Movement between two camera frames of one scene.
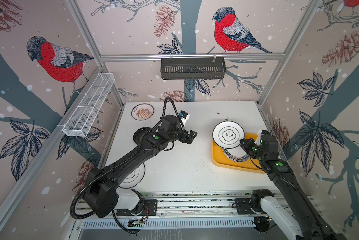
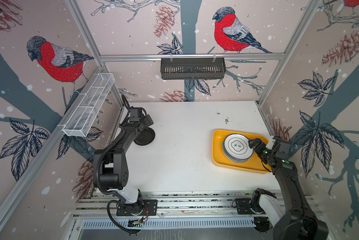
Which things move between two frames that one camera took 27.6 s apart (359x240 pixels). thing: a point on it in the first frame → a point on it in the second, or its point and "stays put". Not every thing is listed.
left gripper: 190,137 → 147,121
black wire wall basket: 189,68 stays put
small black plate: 139,133 stays put
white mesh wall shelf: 90,104 stays put
